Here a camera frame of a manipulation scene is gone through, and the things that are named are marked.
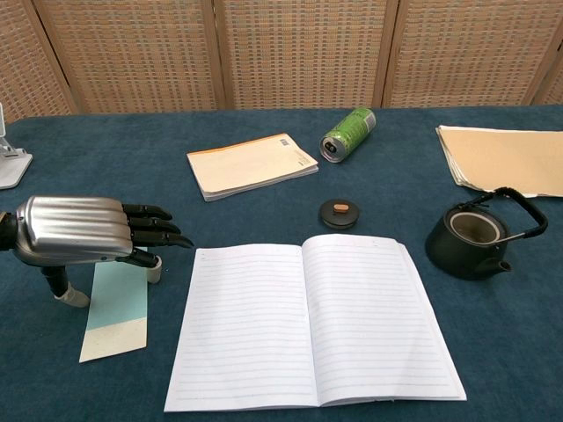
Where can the silver and black left hand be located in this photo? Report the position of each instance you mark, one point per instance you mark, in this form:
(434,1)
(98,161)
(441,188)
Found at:
(75,230)

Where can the cream and teal paper bookmark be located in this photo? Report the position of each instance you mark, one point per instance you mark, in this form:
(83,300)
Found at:
(116,307)

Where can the open lined notebook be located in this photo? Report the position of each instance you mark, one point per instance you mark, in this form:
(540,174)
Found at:
(316,316)

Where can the dark blue table cloth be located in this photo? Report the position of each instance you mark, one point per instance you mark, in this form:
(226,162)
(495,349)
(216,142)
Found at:
(88,154)

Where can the white stand base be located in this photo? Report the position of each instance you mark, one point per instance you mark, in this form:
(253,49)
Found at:
(11,167)

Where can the closed cream notebook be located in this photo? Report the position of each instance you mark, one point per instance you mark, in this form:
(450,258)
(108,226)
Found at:
(250,169)

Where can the black teapot lid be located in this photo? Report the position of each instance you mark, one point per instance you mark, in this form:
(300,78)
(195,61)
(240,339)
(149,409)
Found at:
(339,213)

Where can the woven folding screen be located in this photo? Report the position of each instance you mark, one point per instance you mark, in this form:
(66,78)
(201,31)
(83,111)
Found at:
(281,53)

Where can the green drink can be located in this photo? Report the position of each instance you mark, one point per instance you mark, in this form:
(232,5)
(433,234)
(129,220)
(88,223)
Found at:
(349,134)

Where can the black cast iron teapot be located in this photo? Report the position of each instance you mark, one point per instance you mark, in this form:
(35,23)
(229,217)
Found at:
(466,246)

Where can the stack of manila folders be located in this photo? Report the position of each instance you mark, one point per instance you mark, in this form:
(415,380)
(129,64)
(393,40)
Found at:
(506,162)

